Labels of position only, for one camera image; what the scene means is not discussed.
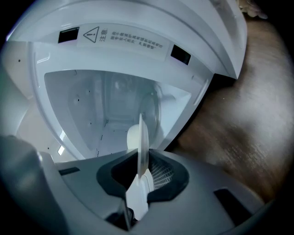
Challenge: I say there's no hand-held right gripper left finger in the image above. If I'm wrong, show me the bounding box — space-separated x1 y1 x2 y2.
125 173 141 220

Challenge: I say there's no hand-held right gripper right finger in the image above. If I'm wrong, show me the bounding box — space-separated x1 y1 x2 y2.
137 169 155 221

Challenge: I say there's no white round dish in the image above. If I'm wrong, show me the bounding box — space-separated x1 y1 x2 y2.
126 113 151 179

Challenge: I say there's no pale crumpled cloth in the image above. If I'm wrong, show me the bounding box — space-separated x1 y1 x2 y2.
238 0 269 20

